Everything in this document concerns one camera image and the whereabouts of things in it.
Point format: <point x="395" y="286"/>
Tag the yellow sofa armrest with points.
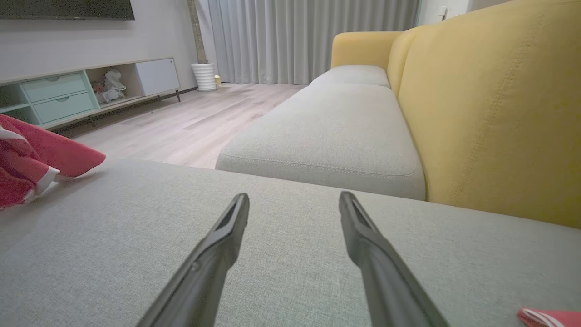
<point x="363" y="47"/>

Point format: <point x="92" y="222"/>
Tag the small yellowish floor object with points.
<point x="218" y="81"/>

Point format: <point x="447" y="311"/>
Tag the white wall socket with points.
<point x="443" y="12"/>

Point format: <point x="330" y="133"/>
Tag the red Bulls 23 jersey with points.
<point x="553" y="318"/>

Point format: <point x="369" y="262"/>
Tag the red shorts with white stripe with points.
<point x="32" y="159"/>

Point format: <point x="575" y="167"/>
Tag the mint green cabinet drawer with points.
<point x="54" y="87"/>
<point x="63" y="108"/>

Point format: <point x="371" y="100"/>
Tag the white soft toy doll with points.
<point x="114" y="84"/>

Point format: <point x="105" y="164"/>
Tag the yellow sofa backrest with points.
<point x="499" y="104"/>

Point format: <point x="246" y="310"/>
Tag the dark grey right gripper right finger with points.
<point x="390" y="286"/>

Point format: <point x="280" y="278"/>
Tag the white cabinet door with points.
<point x="157" y="76"/>

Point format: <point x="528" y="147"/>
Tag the white ribbed planter pot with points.
<point x="204" y="77"/>

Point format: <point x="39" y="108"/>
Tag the small reddish toy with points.
<point x="97" y="91"/>

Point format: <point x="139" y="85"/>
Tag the long grey sofa seat cushion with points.
<point x="327" y="136"/>

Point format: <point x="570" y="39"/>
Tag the grey pleated curtain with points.
<point x="313" y="41"/>

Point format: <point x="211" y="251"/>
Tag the black wall television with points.
<point x="68" y="9"/>

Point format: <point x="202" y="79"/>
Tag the large grey sofa chaise cushion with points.
<point x="295" y="277"/>

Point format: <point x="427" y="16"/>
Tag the low wooden TV cabinet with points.
<point x="122" y="102"/>

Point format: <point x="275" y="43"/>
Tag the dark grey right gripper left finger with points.
<point x="199" y="281"/>

